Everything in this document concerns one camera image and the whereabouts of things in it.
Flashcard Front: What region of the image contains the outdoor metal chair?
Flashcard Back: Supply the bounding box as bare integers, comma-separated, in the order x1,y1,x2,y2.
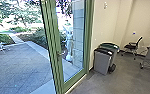
0,41,8,53

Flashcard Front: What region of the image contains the metal door handle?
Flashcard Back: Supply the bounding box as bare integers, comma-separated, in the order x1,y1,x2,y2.
56,50,64,58

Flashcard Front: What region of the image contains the green framed glass wall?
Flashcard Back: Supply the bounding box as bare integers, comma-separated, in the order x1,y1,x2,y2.
0,0,50,94

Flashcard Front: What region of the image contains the white wall switch plate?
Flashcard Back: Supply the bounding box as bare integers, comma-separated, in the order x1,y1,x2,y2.
103,1,109,10

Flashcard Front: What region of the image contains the small black office chair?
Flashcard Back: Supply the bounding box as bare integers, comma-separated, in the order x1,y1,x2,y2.
123,35,144,61

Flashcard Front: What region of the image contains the dark green lidded bin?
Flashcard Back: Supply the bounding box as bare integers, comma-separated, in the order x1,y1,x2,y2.
99,41,121,74

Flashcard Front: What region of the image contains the green framed glass door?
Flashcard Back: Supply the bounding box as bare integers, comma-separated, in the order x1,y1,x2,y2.
40,0,96,94

